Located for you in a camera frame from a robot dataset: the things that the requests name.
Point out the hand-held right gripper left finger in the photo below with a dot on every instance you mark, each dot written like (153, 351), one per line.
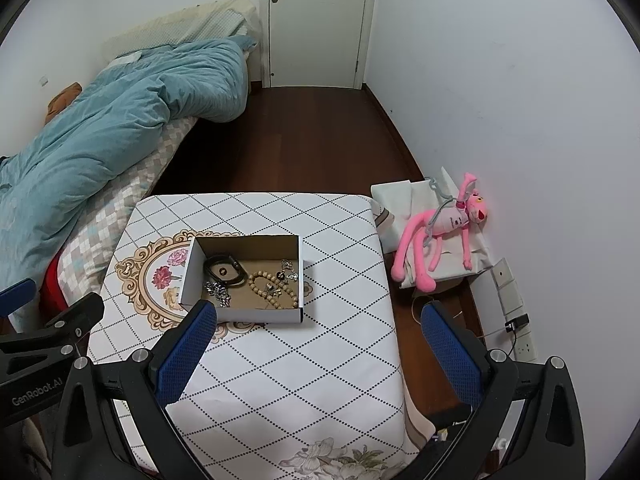
(187, 355)

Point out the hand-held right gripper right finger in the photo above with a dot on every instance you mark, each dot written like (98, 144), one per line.
(452, 360)

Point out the white diamond-patterned floral tablecloth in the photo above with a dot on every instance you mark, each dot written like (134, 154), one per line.
(325, 360)

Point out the black plug-in charger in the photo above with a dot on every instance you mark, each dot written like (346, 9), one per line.
(517, 323)

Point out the pink plush toy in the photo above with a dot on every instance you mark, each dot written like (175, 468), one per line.
(445, 225)

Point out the white wall switch panel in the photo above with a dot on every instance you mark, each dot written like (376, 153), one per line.
(509, 287)

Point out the white cardboard box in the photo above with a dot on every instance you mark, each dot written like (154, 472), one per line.
(250, 316)

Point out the white door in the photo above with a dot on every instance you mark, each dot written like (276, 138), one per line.
(320, 20)

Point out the cream pillow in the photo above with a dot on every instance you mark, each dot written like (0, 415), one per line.
(200, 20)

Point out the light blue quilt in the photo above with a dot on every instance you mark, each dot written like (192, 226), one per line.
(125, 125)

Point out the white wall power socket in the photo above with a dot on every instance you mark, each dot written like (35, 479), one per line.
(526, 346)

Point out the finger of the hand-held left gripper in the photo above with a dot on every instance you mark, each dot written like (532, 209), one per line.
(17, 294)
(75, 316)

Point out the red blanket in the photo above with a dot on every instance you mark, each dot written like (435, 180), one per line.
(52, 282)

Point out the checkered mattress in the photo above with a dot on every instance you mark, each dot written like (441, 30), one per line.
(125, 190)

